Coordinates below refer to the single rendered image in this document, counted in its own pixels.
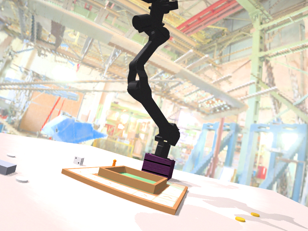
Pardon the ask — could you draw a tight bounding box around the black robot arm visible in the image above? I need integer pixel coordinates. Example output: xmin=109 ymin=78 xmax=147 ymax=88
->
xmin=127 ymin=0 xmax=180 ymax=159

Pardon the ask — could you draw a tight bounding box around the orange and white square-track game board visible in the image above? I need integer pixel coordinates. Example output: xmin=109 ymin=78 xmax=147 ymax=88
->
xmin=61 ymin=168 xmax=188 ymax=215

